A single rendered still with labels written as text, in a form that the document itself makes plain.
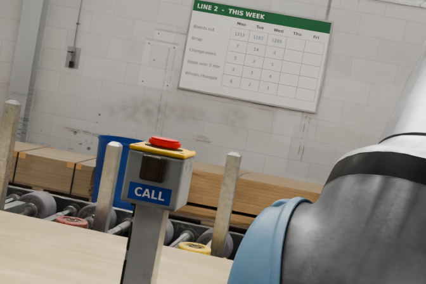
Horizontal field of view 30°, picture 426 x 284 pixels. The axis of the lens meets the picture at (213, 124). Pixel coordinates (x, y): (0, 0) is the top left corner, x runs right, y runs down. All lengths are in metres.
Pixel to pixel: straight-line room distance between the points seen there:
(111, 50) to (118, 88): 0.40
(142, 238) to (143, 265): 0.03
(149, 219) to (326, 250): 0.63
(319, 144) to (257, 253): 7.72
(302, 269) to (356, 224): 0.03
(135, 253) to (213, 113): 7.15
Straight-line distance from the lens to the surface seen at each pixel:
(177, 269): 1.74
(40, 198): 2.61
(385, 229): 0.35
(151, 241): 0.98
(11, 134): 2.21
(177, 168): 0.94
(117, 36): 8.30
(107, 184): 2.13
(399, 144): 0.38
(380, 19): 8.15
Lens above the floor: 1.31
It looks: 3 degrees down
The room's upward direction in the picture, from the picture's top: 10 degrees clockwise
